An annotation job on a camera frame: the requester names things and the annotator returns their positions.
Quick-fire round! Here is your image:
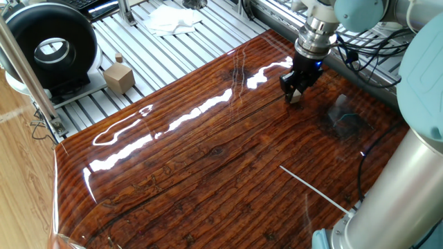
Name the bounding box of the white fan base plate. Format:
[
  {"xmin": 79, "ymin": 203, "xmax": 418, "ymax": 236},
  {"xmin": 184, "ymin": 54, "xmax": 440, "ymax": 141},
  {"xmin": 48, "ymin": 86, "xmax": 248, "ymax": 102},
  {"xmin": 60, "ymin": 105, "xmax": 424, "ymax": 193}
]
[{"xmin": 5, "ymin": 46, "xmax": 108, "ymax": 109}]

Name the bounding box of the white cable tie tail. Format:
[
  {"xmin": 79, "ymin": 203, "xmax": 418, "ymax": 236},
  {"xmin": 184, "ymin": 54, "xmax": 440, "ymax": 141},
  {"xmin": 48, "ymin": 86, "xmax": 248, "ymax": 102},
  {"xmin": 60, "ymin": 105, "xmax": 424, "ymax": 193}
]
[{"xmin": 279, "ymin": 165, "xmax": 356, "ymax": 219}]

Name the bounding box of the black keyboard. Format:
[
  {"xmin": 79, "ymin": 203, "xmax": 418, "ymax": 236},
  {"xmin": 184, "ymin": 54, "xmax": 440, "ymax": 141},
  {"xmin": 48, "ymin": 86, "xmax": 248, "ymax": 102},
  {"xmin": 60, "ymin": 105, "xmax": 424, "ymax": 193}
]
[{"xmin": 62, "ymin": 0, "xmax": 119, "ymax": 19}]

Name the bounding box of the black cable with plug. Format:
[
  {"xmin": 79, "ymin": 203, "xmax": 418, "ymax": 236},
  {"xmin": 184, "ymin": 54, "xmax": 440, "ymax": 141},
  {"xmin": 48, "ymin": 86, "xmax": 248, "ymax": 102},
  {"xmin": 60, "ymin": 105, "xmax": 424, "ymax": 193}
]
[{"xmin": 334, "ymin": 29, "xmax": 415, "ymax": 89}]

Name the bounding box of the dark round metal object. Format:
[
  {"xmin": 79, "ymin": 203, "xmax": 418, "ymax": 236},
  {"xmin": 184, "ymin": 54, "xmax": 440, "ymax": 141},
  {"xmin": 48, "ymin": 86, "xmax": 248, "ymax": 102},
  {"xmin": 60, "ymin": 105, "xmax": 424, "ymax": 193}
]
[{"xmin": 181, "ymin": 0, "xmax": 208, "ymax": 10}]

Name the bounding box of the large wooden cube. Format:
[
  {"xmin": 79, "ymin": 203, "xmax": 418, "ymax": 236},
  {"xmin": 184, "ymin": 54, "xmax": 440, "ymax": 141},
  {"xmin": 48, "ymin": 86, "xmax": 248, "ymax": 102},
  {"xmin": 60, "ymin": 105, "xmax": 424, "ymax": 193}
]
[{"xmin": 102, "ymin": 62, "xmax": 136, "ymax": 95}]

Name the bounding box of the short aluminium bracket post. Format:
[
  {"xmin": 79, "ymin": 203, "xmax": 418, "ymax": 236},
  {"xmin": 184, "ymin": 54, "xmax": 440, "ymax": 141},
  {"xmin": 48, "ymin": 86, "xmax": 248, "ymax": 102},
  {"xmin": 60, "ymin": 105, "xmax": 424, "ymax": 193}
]
[{"xmin": 117, "ymin": 0, "xmax": 138, "ymax": 27}]

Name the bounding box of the black round duct fan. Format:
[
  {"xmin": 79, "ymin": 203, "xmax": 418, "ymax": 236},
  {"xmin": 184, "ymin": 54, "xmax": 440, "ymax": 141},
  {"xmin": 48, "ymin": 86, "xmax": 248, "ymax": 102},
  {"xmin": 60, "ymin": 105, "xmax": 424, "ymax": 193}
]
[{"xmin": 0, "ymin": 2, "xmax": 99, "ymax": 91}]

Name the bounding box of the glossy wood grain mat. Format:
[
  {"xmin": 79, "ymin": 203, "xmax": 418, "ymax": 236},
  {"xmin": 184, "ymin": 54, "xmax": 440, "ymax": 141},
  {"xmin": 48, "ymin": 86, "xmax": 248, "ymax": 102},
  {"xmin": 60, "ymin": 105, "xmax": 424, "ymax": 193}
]
[{"xmin": 48, "ymin": 29, "xmax": 411, "ymax": 249}]

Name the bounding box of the thin black cable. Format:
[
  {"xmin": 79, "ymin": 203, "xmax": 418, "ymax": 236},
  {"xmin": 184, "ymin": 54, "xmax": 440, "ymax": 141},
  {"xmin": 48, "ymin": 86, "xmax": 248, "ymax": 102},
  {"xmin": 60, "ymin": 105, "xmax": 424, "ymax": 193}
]
[{"xmin": 30, "ymin": 107, "xmax": 58, "ymax": 143}]

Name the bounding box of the aluminium frame post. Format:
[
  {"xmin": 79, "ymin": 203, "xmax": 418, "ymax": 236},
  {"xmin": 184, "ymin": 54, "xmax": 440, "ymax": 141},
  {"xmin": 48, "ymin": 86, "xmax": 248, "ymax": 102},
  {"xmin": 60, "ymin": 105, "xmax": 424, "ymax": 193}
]
[{"xmin": 0, "ymin": 15, "xmax": 69, "ymax": 138}]

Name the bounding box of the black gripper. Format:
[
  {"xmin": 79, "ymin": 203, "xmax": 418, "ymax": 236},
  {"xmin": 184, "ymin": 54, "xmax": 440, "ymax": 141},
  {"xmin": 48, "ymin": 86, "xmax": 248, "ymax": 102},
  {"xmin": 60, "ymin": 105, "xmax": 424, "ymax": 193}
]
[{"xmin": 279, "ymin": 51, "xmax": 325, "ymax": 104}]

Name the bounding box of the long black robot cable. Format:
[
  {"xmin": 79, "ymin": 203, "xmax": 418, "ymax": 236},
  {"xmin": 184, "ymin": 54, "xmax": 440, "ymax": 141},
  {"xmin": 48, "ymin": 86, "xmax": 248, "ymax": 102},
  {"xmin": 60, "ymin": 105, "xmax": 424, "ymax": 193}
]
[{"xmin": 356, "ymin": 120, "xmax": 405, "ymax": 204}]

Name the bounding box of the white cloth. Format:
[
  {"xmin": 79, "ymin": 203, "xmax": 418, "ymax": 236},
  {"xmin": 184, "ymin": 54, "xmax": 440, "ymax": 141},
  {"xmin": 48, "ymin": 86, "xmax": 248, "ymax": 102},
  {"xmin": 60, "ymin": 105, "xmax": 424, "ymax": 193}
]
[{"xmin": 143, "ymin": 3, "xmax": 204, "ymax": 37}]

